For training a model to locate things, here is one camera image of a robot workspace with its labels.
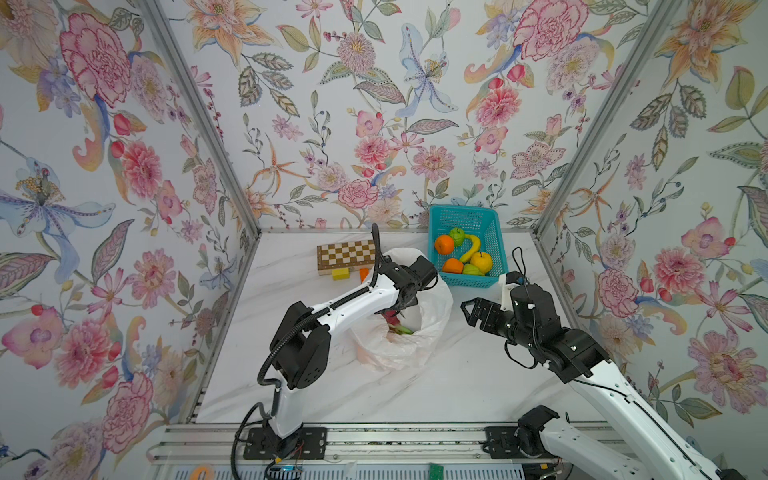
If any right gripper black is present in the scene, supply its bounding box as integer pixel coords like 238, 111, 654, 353
460, 299, 536, 357

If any orange fruit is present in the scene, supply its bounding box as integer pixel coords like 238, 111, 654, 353
442, 258, 464, 274
434, 235, 455, 256

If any green apple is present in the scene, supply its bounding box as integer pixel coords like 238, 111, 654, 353
462, 263, 485, 276
449, 227, 466, 248

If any white plastic bag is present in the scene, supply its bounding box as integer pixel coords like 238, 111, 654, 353
350, 278, 453, 371

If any pink dragon fruit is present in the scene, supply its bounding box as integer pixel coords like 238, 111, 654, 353
382, 310, 414, 335

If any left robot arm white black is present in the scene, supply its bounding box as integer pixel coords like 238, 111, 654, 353
257, 254, 438, 440

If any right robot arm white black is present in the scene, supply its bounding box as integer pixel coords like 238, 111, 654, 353
460, 279, 742, 479

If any wooden chessboard box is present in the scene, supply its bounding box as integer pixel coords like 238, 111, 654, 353
316, 239, 376, 275

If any teal plastic basket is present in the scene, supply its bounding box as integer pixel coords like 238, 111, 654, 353
428, 205, 508, 289

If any yellow block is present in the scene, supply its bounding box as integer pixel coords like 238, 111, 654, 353
331, 267, 351, 281

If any yellow banana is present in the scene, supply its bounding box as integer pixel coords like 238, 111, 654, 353
460, 234, 482, 264

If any green circuit board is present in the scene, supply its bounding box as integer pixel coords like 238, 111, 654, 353
427, 463, 445, 480

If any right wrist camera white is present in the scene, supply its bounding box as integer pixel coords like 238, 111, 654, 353
498, 271, 525, 311

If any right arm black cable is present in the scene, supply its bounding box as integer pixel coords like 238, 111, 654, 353
503, 246, 721, 480

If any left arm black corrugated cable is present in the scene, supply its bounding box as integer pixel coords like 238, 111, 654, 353
230, 223, 385, 480

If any orange ring object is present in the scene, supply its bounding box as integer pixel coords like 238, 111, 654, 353
188, 464, 215, 480

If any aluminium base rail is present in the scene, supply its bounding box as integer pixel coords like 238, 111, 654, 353
146, 421, 661, 466

